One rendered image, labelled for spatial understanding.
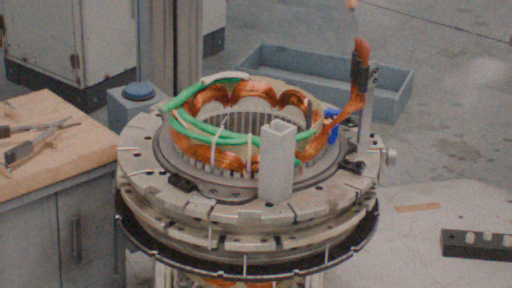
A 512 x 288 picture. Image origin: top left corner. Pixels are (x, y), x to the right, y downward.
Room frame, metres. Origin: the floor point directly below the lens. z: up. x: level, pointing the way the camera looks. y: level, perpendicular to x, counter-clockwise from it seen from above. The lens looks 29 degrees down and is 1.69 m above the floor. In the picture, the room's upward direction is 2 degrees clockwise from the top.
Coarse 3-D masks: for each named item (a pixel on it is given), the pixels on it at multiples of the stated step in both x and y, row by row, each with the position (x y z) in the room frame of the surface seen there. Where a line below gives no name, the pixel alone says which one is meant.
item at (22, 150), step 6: (24, 144) 1.05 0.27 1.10; (30, 144) 1.05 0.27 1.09; (12, 150) 1.03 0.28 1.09; (18, 150) 1.04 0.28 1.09; (24, 150) 1.04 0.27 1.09; (30, 150) 1.05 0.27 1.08; (6, 156) 1.03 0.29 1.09; (12, 156) 1.03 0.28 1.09; (18, 156) 1.04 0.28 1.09; (24, 156) 1.04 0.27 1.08; (6, 162) 1.03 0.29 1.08; (12, 162) 1.03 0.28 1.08
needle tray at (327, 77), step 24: (264, 48) 1.45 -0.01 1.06; (288, 48) 1.44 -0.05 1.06; (264, 72) 1.34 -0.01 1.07; (288, 72) 1.43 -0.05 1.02; (312, 72) 1.43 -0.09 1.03; (336, 72) 1.41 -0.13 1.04; (384, 72) 1.39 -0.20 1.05; (408, 72) 1.38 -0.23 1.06; (336, 96) 1.30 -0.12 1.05; (384, 96) 1.28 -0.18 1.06; (408, 96) 1.35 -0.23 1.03; (384, 120) 1.28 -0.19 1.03
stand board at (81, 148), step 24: (24, 96) 1.23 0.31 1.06; (48, 96) 1.24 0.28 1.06; (0, 120) 1.16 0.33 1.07; (24, 120) 1.16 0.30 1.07; (48, 120) 1.17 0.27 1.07; (72, 120) 1.17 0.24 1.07; (0, 144) 1.10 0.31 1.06; (72, 144) 1.11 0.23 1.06; (96, 144) 1.11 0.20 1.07; (24, 168) 1.04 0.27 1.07; (48, 168) 1.05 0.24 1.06; (72, 168) 1.07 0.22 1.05; (0, 192) 1.00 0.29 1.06; (24, 192) 1.02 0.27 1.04
